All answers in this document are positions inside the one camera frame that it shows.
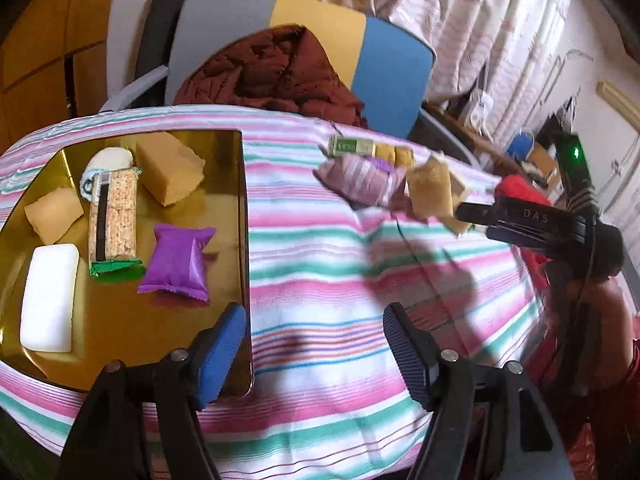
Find yellow patterned sock roll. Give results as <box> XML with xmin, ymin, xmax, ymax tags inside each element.
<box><xmin>374</xmin><ymin>142</ymin><xmax>414</xmax><ymax>169</ymax></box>

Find purple snack packet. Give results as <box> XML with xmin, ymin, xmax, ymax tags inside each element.
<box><xmin>368</xmin><ymin>157</ymin><xmax>395</xmax><ymax>174</ymax></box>
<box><xmin>137</xmin><ymin>223</ymin><xmax>216</xmax><ymax>302</ymax></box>

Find green tea box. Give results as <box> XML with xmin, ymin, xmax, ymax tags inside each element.
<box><xmin>328</xmin><ymin>134</ymin><xmax>375</xmax><ymax>157</ymax></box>

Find white rectangular sponge block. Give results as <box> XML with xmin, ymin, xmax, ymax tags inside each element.
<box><xmin>20</xmin><ymin>244</ymin><xmax>79</xmax><ymax>353</ymax></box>

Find tan sponge cube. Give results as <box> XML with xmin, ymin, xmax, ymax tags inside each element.
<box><xmin>136</xmin><ymin>131</ymin><xmax>205</xmax><ymax>207</ymax></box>

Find cracker pack green wrapper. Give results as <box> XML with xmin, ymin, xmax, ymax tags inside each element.
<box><xmin>88</xmin><ymin>167</ymin><xmax>142</xmax><ymax>276</ymax></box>

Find small yellow sponge block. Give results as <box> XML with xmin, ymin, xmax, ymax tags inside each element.
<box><xmin>24</xmin><ymin>188</ymin><xmax>84</xmax><ymax>245</ymax></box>

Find red sleeve forearm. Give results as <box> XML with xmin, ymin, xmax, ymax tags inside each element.
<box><xmin>568</xmin><ymin>339</ymin><xmax>639</xmax><ymax>479</ymax></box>

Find person right hand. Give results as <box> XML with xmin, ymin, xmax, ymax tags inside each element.
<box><xmin>582</xmin><ymin>278</ymin><xmax>634</xmax><ymax>391</ymax></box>

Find cream cardboard box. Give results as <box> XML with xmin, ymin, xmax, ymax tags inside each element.
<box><xmin>449</xmin><ymin>170</ymin><xmax>472</xmax><ymax>207</ymax></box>

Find red cloth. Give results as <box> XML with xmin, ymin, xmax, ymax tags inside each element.
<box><xmin>495</xmin><ymin>174</ymin><xmax>551</xmax><ymax>275</ymax></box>

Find large tan sponge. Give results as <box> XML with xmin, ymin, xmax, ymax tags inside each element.
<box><xmin>406</xmin><ymin>156</ymin><xmax>454</xmax><ymax>220</ymax></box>

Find blue plastic chair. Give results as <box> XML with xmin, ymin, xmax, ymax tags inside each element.
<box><xmin>506</xmin><ymin>128</ymin><xmax>535</xmax><ymax>162</ymax></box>

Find white carton on shelf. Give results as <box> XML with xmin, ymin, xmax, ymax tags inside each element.
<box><xmin>459</xmin><ymin>88</ymin><xmax>494</xmax><ymax>132</ymax></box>

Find wooden side desk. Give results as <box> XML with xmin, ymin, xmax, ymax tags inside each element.
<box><xmin>413</xmin><ymin>102</ymin><xmax>525</xmax><ymax>177</ymax></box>

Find gold rectangular tray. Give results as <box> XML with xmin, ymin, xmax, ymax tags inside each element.
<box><xmin>1</xmin><ymin>129</ymin><xmax>250</xmax><ymax>391</ymax></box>

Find pink striped sock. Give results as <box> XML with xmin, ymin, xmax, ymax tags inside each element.
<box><xmin>314</xmin><ymin>154</ymin><xmax>407</xmax><ymax>208</ymax></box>

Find striped pink green tablecloth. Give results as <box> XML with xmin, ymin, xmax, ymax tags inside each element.
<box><xmin>1</xmin><ymin>105</ymin><xmax>541</xmax><ymax>479</ymax></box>

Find grey yellow blue chair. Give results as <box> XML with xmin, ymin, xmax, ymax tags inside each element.
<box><xmin>98</xmin><ymin>0</ymin><xmax>482</xmax><ymax>166</ymax></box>

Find pink patterned curtain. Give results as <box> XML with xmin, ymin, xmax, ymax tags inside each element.
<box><xmin>324</xmin><ymin>0</ymin><xmax>570</xmax><ymax>146</ymax></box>

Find maroon quilted jacket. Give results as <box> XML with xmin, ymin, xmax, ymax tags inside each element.
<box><xmin>174</xmin><ymin>24</ymin><xmax>368</xmax><ymax>128</ymax></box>

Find wooden wardrobe panels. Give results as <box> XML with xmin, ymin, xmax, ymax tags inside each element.
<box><xmin>1</xmin><ymin>0</ymin><xmax>112</xmax><ymax>151</ymax></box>

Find wall air conditioner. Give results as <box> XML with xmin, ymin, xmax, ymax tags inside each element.
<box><xmin>596</xmin><ymin>80</ymin><xmax>640</xmax><ymax>132</ymax></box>

